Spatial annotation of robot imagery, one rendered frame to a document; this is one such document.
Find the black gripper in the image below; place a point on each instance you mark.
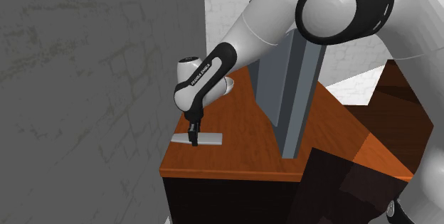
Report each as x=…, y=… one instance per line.
x=194, y=128

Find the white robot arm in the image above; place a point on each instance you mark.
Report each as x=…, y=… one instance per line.
x=267, y=18

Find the grey flat oblong slab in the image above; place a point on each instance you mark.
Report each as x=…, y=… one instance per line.
x=210, y=139

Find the brown wooden table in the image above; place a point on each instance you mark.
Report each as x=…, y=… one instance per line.
x=239, y=140

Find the tall blue-grey upright panel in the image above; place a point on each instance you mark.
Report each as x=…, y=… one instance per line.
x=288, y=88

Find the dark brown robot stand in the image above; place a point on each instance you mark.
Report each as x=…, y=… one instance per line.
x=347, y=188

